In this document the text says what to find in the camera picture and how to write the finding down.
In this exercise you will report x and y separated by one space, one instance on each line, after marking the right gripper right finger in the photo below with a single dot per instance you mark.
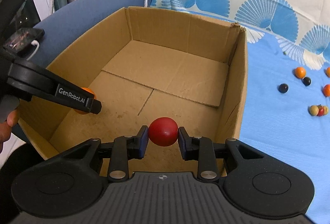
202 150

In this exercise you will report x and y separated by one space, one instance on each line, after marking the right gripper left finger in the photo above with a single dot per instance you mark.
123 149

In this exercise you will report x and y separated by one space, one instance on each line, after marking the red round fruit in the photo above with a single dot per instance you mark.
163 131

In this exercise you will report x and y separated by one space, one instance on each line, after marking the dark plum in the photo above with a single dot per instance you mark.
283 88
306 81

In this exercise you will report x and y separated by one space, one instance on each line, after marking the beige round fruit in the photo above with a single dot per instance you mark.
314 110

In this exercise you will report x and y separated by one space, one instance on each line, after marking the small red fruit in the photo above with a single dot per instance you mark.
320 111

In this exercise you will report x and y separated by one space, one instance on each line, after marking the small yellow-green fruit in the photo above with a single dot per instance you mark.
326 110

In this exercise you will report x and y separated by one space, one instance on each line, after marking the orange fruit with stem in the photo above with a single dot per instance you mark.
326 90

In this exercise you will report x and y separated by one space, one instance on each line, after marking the person's left hand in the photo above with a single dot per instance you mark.
6 127

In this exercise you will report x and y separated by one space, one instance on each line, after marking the black smartphone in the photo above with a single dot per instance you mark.
24 42

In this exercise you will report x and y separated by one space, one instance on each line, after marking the blue fabric sofa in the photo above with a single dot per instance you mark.
70 22

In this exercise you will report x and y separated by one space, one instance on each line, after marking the brown cardboard box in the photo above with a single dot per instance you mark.
142 64

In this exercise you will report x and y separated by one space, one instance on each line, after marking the blue white patterned sheet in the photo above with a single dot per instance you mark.
277 123

